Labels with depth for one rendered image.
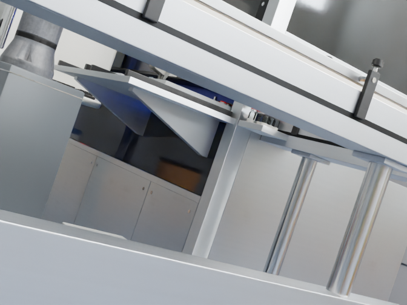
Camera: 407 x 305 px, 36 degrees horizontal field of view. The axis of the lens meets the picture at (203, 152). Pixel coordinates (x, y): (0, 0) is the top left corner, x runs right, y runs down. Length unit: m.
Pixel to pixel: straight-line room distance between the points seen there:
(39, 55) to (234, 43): 0.86
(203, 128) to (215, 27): 1.11
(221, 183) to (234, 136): 0.16
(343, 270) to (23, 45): 1.02
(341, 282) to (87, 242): 0.58
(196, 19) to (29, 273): 0.45
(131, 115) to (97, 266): 1.56
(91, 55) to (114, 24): 1.94
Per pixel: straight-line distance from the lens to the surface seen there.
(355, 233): 1.32
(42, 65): 1.76
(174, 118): 2.01
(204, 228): 2.03
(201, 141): 2.07
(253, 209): 2.12
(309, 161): 1.94
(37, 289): 0.96
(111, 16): 0.90
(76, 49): 2.82
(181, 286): 1.06
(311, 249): 2.34
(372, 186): 1.32
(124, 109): 2.48
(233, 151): 2.03
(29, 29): 1.78
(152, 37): 0.93
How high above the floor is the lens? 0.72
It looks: 1 degrees up
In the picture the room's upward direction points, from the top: 19 degrees clockwise
